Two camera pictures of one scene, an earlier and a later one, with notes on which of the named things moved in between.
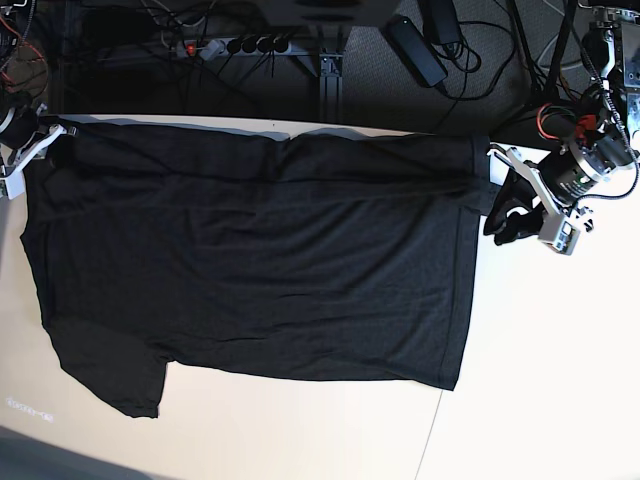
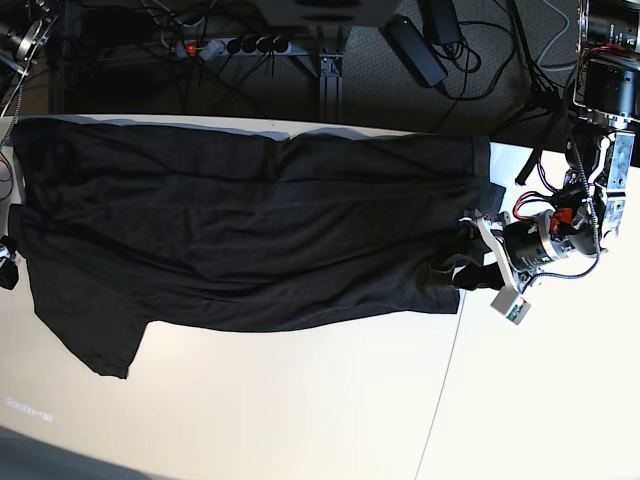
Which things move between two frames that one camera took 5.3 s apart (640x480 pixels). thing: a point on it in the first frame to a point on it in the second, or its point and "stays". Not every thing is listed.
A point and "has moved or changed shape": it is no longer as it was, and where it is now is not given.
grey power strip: (217, 47) stays
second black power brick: (440, 21) stays
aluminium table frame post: (331, 87) stays
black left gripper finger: (514, 193) to (471, 240)
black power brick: (412, 44) stays
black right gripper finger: (51, 155) to (9, 274)
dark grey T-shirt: (330, 255) has moved or changed shape
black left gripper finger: (521, 226) to (475, 276)
